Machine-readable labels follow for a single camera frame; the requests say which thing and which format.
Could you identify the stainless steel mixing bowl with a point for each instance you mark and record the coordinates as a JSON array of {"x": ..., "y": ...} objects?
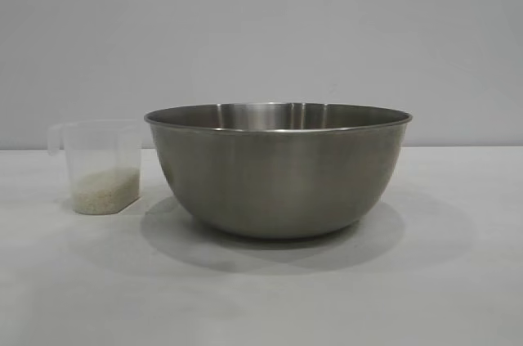
[{"x": 278, "y": 174}]

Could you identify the white rice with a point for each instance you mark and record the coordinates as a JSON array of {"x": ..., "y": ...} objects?
[{"x": 106, "y": 192}]

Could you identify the clear plastic measuring cup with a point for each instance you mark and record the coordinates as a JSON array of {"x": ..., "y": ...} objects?
[{"x": 98, "y": 145}]

